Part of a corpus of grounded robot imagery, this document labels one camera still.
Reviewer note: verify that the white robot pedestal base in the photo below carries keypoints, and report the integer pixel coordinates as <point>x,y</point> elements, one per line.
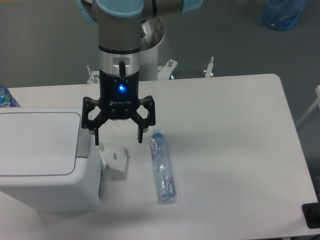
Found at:
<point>152,62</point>

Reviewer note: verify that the white push-lid trash can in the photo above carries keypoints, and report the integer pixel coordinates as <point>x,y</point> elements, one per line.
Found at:
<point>48,161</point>

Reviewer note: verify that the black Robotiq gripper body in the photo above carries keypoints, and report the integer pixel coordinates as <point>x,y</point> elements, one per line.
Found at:
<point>118,95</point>

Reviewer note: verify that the white frame at right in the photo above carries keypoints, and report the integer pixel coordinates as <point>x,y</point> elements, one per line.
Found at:
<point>311,111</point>

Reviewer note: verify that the empty clear plastic bottle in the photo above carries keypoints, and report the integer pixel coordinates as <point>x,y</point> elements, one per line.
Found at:
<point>162,168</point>

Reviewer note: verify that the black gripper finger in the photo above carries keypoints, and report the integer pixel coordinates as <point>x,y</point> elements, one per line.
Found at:
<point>143,123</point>
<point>93,125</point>

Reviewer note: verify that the black device at edge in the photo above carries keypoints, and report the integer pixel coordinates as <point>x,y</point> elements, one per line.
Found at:
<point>311,213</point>

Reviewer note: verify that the crumpled white paper carton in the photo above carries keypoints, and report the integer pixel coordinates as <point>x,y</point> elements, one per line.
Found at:
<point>114,160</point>

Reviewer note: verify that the blue labelled bottle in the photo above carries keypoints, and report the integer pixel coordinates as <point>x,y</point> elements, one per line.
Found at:
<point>6,98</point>

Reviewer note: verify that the blue plastic bag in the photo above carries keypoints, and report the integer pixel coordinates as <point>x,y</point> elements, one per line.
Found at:
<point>282,15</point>

